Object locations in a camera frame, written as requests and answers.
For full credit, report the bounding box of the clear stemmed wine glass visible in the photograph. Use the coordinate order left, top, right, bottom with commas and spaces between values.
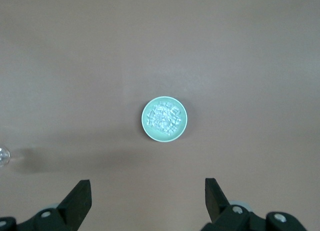
0, 145, 11, 168

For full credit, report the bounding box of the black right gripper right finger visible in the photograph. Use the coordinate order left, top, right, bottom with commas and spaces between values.
199, 177, 307, 231

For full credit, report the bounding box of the clear ice cube pile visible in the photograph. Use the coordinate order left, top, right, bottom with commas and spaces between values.
146, 100, 183, 136

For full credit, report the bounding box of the green ceramic bowl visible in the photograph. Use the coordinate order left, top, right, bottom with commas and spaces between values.
141, 96, 189, 143

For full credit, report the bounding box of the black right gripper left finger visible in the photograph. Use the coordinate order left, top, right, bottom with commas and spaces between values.
0, 179, 92, 231

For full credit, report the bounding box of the brown table cover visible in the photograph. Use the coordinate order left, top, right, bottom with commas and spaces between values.
0, 0, 320, 231

